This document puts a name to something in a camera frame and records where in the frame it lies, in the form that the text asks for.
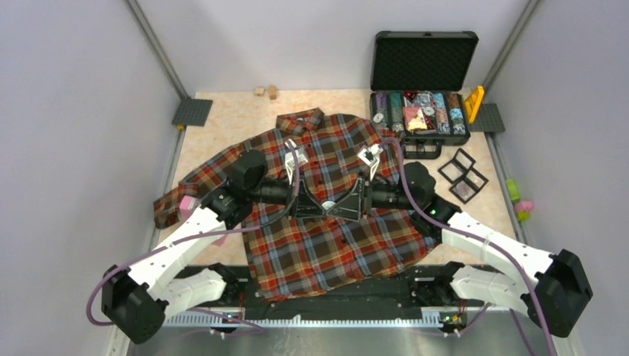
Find black poker chip case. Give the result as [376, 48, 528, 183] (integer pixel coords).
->
[369, 30, 479, 159]

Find wooden block right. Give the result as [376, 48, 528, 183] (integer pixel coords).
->
[268, 85, 278, 100]

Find left grey baseplate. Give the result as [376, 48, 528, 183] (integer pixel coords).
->
[171, 97, 214, 127]

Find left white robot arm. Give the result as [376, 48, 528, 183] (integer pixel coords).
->
[97, 183, 254, 344]

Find silver brooch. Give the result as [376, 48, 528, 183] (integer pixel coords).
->
[455, 182, 473, 197]

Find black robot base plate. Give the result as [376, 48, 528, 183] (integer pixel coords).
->
[199, 266, 482, 324]

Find grey baseplate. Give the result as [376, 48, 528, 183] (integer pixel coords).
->
[468, 103, 505, 134]
[171, 97, 214, 127]

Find green pink toy pieces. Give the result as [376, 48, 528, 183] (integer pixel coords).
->
[505, 179, 534, 222]

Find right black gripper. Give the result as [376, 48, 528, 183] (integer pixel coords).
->
[326, 171, 418, 222]

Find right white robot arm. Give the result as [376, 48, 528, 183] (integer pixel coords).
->
[323, 162, 593, 338]

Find black brooch display tray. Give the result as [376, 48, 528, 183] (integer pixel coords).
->
[438, 148, 489, 204]

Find pink metronome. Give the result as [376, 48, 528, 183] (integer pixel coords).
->
[179, 196, 199, 222]

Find yellow plastic toy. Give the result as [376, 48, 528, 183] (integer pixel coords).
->
[464, 85, 485, 125]

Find plaid flannel shirt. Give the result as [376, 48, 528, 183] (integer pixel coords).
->
[154, 108, 437, 300]

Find right grey baseplate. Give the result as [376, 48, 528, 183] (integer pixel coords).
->
[468, 103, 505, 134]

